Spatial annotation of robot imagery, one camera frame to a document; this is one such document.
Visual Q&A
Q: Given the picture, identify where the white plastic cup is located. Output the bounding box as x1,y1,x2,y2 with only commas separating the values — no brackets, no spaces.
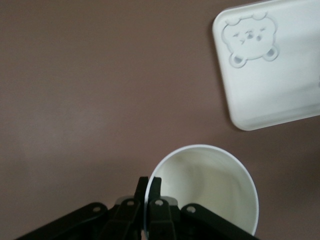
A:
144,144,260,240

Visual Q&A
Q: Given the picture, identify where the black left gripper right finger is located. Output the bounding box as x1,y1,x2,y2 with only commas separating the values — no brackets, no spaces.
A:
147,176,261,240

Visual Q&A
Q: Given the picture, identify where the cream bear print tray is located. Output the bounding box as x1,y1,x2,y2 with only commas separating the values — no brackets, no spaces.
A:
212,0,320,132

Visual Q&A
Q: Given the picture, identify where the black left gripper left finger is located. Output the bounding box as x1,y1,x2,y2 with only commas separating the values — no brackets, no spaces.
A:
14,176,150,240

